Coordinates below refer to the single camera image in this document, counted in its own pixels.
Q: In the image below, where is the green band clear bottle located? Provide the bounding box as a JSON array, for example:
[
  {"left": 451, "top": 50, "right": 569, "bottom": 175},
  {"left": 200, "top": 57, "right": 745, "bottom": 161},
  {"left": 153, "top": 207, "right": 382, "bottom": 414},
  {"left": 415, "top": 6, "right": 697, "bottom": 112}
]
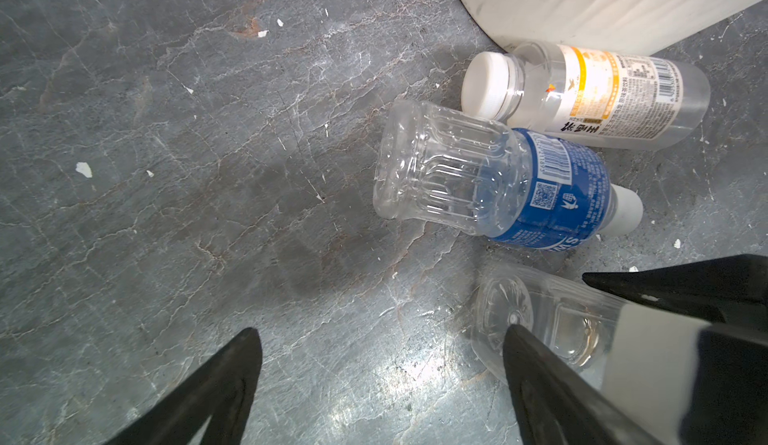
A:
[{"left": 471, "top": 263, "right": 627, "bottom": 388}]

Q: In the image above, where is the orange white label bottle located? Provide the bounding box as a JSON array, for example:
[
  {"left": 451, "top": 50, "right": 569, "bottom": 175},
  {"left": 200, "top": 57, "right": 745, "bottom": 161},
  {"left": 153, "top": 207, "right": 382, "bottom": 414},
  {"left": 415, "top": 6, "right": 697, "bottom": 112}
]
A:
[{"left": 461, "top": 41, "right": 711, "bottom": 151}]

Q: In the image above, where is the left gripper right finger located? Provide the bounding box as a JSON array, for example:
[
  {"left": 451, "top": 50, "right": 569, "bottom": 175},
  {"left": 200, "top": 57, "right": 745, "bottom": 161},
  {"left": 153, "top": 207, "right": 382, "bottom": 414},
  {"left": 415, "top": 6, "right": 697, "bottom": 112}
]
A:
[{"left": 503, "top": 324, "right": 658, "bottom": 444}]

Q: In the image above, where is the small blue label bottle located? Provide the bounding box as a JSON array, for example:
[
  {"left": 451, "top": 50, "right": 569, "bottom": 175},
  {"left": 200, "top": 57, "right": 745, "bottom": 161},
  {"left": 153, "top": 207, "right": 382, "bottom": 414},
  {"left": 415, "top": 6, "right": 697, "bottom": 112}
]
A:
[{"left": 373, "top": 100, "right": 644, "bottom": 252}]

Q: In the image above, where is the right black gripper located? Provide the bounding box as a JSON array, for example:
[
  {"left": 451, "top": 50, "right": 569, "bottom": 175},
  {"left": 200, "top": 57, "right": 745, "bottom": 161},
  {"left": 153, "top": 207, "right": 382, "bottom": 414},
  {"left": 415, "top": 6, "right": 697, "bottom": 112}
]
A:
[{"left": 582, "top": 254, "right": 767, "bottom": 331}]

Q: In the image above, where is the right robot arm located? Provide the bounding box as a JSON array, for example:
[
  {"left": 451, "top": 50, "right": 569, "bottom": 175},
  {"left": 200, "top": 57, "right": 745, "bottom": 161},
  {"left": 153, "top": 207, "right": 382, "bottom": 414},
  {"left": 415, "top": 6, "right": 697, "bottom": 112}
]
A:
[{"left": 582, "top": 254, "right": 767, "bottom": 444}]

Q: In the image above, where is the cream ribbed trash bin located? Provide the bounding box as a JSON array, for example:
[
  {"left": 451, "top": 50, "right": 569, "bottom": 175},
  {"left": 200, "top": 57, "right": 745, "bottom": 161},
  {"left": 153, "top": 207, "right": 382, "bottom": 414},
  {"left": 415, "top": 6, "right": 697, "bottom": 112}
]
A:
[{"left": 461, "top": 0, "right": 763, "bottom": 56}]

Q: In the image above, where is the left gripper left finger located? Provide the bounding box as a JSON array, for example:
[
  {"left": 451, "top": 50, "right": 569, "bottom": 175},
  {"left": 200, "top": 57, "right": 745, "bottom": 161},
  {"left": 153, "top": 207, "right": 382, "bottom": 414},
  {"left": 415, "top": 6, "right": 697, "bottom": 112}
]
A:
[{"left": 108, "top": 327, "right": 263, "bottom": 444}]

